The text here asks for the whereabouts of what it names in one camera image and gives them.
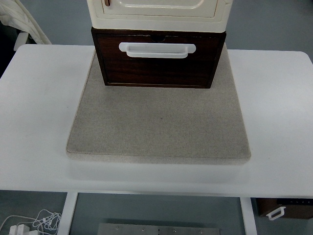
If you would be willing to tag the dark wooden cabinet base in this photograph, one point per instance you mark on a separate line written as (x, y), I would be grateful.
(97, 49)

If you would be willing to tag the beige felt mat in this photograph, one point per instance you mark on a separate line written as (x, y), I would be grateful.
(148, 125)

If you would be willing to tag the white table leg right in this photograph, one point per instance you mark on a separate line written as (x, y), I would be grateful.
(248, 216)

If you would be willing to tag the white table leg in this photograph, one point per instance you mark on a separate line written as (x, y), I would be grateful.
(248, 216)
(67, 214)

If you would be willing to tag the white table leg left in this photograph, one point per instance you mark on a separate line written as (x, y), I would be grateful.
(67, 214)

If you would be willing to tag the brown box on floor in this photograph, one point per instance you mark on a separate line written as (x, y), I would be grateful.
(296, 208)

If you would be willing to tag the white power adapter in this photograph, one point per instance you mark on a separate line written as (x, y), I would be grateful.
(21, 229)

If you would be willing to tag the cream padded cloth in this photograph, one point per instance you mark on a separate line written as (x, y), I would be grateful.
(14, 14)

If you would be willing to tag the white drawer handle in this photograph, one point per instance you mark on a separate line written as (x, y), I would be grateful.
(157, 50)

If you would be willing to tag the white handle on box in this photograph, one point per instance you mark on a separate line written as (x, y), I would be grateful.
(276, 213)

